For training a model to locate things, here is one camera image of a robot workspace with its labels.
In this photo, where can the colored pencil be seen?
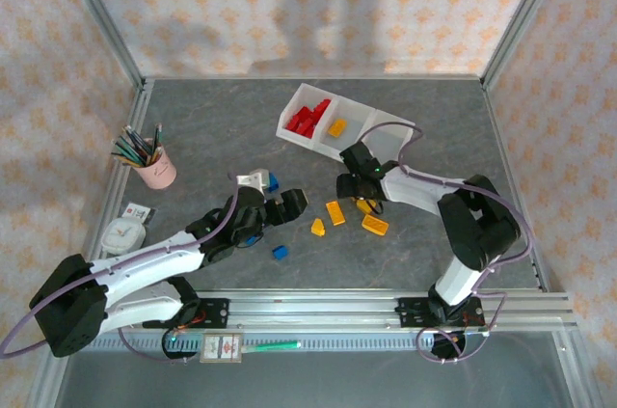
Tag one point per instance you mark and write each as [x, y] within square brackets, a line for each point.
[124, 158]
[156, 140]
[127, 150]
[135, 140]

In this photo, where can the pink pencil cup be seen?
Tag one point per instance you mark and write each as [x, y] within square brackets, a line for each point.
[159, 174]

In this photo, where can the framed label card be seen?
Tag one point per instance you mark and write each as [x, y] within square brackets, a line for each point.
[221, 347]

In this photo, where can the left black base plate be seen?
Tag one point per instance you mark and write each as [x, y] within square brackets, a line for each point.
[214, 314]

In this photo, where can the green pen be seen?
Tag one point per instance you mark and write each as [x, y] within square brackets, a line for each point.
[272, 345]

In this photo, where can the yellow lego plate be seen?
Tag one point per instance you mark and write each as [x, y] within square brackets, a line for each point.
[337, 127]
[375, 225]
[335, 212]

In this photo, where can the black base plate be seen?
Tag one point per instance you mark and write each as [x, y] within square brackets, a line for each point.
[214, 314]
[412, 311]

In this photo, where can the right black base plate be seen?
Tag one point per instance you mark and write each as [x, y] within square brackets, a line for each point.
[412, 311]

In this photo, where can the aluminium frame post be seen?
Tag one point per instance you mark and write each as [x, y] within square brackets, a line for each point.
[101, 17]
[525, 12]

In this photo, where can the red bricks in tray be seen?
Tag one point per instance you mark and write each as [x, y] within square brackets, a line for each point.
[294, 106]

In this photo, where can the aluminium mounting rail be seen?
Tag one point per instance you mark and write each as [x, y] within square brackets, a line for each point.
[313, 309]

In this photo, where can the white alarm clock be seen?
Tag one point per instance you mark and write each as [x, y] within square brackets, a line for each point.
[123, 236]

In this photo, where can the aluminium side rail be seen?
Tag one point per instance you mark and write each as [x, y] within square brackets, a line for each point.
[125, 167]
[516, 186]

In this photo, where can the small red white card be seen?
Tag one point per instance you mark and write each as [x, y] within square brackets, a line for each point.
[140, 213]

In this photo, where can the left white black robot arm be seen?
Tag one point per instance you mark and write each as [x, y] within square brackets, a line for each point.
[144, 258]

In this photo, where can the yellow sloped lego brick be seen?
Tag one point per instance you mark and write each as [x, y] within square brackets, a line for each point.
[318, 227]

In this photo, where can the aluminium back rail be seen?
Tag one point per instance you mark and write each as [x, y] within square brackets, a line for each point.
[313, 77]

